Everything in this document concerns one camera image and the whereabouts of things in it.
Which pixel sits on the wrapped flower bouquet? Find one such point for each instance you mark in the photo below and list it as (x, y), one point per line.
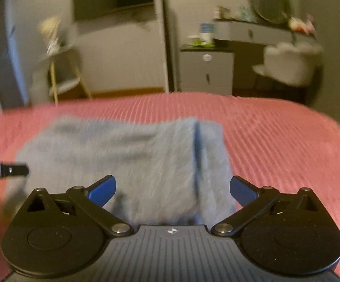
(50, 33)

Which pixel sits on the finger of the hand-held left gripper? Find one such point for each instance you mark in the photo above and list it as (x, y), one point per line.
(8, 170)

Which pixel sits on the green and white packet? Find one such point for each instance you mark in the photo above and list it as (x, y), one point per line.
(199, 42)

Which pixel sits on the pink plush toy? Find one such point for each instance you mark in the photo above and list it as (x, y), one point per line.
(309, 23)

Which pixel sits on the white upholstered chair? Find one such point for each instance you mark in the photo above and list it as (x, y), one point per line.
(290, 63)

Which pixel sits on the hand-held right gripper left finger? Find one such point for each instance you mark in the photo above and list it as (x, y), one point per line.
(102, 190)

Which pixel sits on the grey vanity desk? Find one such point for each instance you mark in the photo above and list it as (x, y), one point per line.
(246, 29)

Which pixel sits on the grey bedside cabinet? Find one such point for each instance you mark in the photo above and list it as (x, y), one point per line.
(206, 70)

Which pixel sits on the grey towel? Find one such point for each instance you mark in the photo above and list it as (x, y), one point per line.
(129, 158)

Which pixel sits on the round yellow-legged side table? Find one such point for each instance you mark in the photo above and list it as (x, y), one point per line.
(60, 64)

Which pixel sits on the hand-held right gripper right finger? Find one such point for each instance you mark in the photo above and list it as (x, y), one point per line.
(242, 191)

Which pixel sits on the tall white standing panel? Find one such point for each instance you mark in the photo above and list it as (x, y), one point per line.
(164, 44)

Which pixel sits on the blue and white box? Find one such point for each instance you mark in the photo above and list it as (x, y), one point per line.
(207, 32)

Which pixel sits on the round vanity mirror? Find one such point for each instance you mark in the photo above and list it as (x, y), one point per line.
(271, 1)

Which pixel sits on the teal bottles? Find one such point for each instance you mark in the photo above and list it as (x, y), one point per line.
(243, 13)

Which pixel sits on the pink ribbed bedspread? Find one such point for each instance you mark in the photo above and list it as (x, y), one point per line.
(275, 141)

